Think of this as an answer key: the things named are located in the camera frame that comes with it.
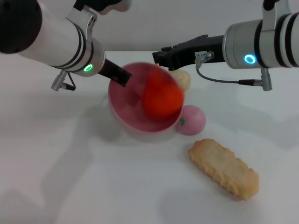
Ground left arm cable with connector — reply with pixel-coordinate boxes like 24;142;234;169
50;69;77;92

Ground right arm cable with connectors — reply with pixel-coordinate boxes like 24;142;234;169
194;50;273;92

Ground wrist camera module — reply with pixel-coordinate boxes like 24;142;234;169
73;0;133;16
263;0;281;11

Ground orange toy fruit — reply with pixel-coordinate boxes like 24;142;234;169
142;64;185;121

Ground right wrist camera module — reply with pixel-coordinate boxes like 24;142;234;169
263;0;281;11

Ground pink toy peach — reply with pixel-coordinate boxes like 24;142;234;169
175;105;206;136

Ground pink plastic bowl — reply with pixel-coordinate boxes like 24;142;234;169
107;62;186;143

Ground cream toy bun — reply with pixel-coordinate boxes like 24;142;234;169
169;69;192;91

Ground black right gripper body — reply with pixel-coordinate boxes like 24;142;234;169
202;35;226;64

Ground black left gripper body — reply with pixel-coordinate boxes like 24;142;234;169
97;58;113;79

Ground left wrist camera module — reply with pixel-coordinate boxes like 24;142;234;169
73;0;133;16

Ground long golden toy bread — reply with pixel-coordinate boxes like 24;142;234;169
188;138;260;201

